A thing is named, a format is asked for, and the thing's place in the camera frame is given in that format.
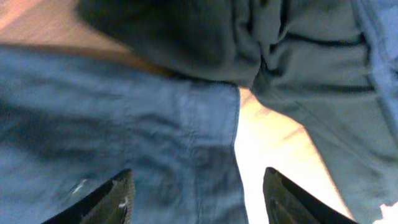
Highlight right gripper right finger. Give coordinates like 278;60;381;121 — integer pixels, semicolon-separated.
263;167;357;224

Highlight blue denim shorts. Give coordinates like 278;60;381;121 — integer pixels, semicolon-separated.
1;47;248;224

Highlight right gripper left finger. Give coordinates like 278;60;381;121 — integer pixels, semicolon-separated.
43;169;135;224

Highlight black garment in pile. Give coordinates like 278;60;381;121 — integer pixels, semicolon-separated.
77;0;397;223

